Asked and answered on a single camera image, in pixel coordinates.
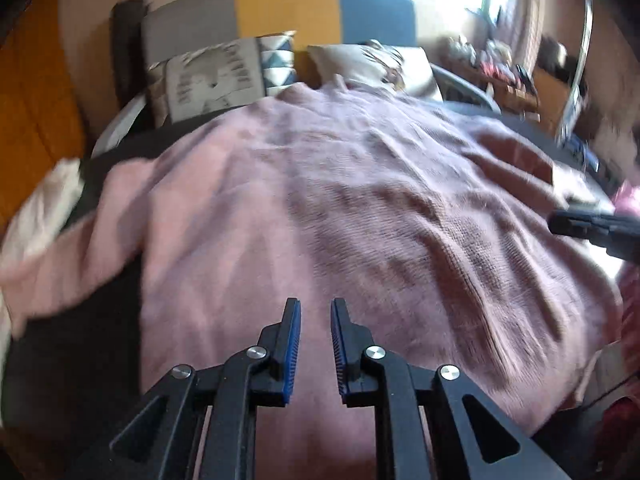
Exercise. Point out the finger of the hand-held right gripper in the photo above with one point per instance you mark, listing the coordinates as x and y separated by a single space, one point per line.
585 225

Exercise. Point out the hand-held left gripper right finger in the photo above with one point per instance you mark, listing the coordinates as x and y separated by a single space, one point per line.
337 350

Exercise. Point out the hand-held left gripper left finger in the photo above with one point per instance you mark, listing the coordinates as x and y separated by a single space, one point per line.
295 350

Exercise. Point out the pink knitted sweater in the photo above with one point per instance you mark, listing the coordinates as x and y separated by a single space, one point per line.
350 200

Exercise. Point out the pink ruffled bed cover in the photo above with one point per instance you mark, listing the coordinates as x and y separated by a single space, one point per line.
627 195

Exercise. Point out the blue folding chair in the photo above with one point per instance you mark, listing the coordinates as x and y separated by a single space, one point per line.
582 152

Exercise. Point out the wooden desk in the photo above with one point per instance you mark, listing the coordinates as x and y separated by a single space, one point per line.
500 85

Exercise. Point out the white metal pole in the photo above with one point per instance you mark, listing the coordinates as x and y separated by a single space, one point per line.
580 60

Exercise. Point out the person's dark red clothing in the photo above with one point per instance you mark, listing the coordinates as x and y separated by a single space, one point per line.
622 417

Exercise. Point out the deer print cushion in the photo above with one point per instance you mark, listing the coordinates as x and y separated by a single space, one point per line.
370 67

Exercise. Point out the tiger print cushion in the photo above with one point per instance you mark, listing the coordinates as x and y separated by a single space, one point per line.
210 80

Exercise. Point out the white cloth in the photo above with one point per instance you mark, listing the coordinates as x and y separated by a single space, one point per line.
40 205

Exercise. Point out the grey yellow blue sofa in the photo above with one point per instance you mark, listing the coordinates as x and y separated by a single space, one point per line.
285 10

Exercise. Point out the black padded backrest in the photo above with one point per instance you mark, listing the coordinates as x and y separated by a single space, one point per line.
127 45

